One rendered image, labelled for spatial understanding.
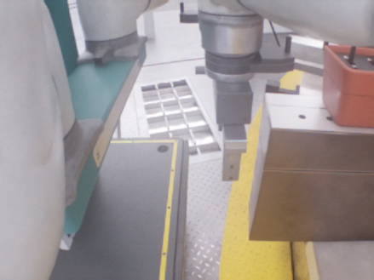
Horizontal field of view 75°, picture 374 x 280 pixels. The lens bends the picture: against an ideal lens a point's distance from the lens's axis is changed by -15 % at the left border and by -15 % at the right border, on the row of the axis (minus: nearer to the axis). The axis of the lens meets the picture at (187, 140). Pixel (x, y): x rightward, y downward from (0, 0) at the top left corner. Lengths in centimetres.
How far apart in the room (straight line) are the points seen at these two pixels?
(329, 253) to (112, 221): 62
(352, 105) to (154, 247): 58
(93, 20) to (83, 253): 62
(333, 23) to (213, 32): 19
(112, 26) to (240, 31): 45
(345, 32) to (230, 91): 20
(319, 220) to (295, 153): 25
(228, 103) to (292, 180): 29
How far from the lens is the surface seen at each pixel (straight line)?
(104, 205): 90
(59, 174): 17
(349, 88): 52
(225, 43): 36
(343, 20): 20
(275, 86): 149
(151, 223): 82
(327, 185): 65
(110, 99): 56
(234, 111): 38
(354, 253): 86
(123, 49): 76
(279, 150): 55
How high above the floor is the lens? 98
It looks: 38 degrees down
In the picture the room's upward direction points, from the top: 3 degrees counter-clockwise
